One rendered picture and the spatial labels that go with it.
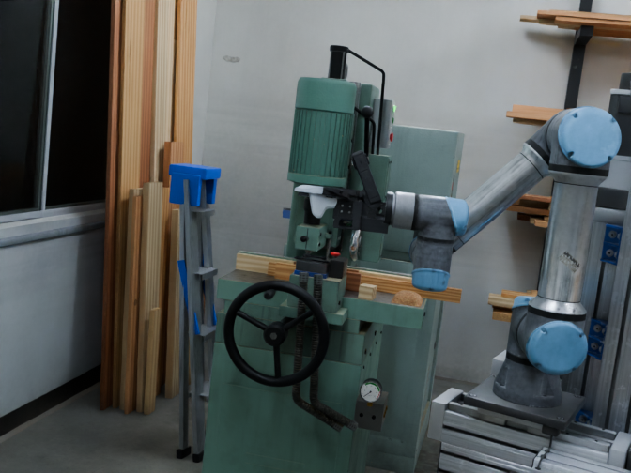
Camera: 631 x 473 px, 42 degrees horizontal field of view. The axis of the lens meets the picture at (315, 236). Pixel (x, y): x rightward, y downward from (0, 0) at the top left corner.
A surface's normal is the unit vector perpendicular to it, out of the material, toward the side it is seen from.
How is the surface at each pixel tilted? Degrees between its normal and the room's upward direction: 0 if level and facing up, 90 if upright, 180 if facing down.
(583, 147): 82
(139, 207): 87
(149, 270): 87
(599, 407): 90
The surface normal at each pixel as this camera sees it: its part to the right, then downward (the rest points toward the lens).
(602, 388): -0.48, 0.07
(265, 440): -0.19, 0.11
